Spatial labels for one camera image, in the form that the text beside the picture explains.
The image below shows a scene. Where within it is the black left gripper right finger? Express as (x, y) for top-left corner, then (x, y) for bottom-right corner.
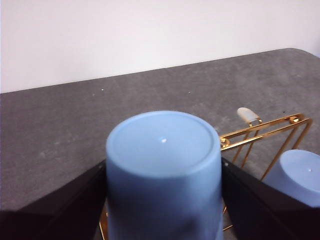
(221, 156), (320, 240)

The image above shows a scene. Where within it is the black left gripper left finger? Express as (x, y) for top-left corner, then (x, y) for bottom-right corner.
(0, 160), (108, 240)

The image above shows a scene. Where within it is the blue ribbed plastic cup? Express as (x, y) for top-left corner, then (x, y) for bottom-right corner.
(262, 149), (320, 209)
(105, 110), (225, 240)

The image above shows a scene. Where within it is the gold wire cup rack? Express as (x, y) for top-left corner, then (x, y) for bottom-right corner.
(98, 107), (313, 240)

